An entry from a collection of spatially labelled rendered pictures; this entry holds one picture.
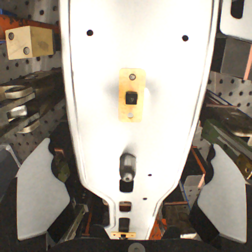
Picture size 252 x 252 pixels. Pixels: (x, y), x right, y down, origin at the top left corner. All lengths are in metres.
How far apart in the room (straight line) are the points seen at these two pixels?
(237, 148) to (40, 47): 0.29
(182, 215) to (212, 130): 0.34
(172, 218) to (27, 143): 0.70
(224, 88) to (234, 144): 0.41
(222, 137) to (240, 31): 0.16
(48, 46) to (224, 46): 0.26
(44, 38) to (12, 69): 0.49
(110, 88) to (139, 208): 0.31
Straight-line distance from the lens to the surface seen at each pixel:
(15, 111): 0.21
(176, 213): 0.54
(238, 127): 0.28
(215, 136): 0.28
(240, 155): 0.24
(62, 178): 0.35
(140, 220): 0.48
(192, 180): 0.38
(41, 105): 0.24
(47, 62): 0.59
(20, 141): 0.82
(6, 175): 0.86
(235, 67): 0.30
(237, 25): 0.27
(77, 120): 0.26
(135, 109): 0.23
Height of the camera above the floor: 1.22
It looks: 62 degrees down
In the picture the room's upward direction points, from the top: 177 degrees counter-clockwise
